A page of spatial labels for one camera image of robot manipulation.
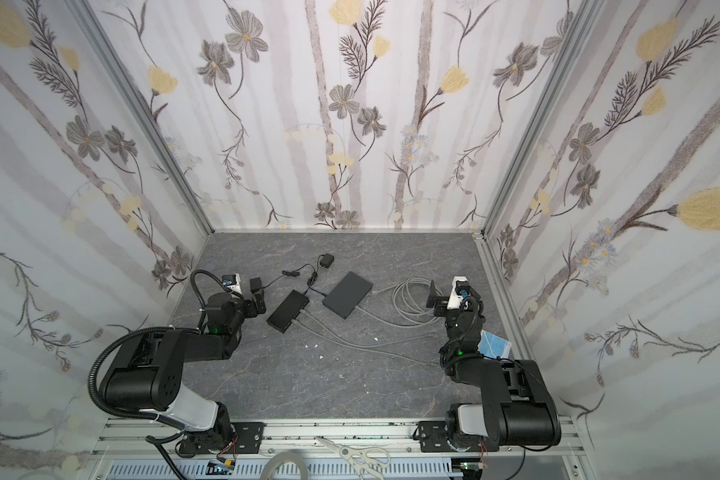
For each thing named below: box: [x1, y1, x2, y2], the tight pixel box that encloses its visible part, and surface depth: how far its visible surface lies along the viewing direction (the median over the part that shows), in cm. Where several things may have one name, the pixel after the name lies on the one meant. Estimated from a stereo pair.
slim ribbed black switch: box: [266, 289, 310, 334], surface depth 99 cm
